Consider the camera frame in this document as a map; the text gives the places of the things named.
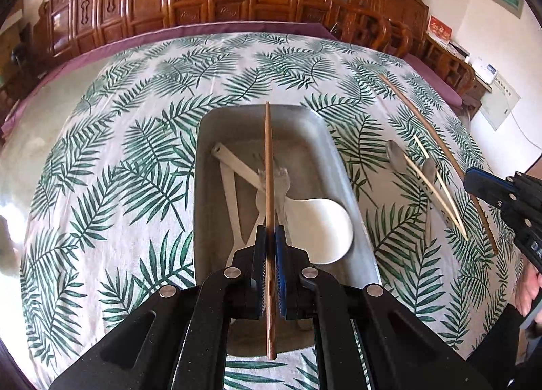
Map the white desktop device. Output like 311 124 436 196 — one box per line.
471 57 499 84

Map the person's right hand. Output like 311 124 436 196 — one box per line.
514 265 542 328

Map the white plastic fork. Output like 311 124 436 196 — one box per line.
219 157 257 269

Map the white wall cable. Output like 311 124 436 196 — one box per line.
510 110 542 150

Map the grey metal panel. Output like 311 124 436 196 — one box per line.
470 70 521 132

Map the purple armchair cushion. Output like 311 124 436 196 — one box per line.
402 53 463 108

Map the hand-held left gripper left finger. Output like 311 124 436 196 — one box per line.
51 225 272 390

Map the red card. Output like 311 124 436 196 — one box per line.
428 15 453 48

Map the green leaf print tablecloth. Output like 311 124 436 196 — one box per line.
19 32 526 390

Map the rectangular metal tray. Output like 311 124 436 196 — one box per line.
194 104 381 357

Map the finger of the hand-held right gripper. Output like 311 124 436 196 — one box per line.
466 167 518 193
463 177 511 208

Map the carved wooden armchair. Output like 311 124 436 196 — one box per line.
330 0 477 108

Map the large white plastic spoon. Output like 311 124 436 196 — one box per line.
211 142 355 266

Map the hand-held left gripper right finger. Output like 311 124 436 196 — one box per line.
273 226 492 390

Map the brown wooden chopstick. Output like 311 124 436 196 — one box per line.
263 102 278 361
378 73 500 256

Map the wooden side table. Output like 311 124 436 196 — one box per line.
423 36 488 112

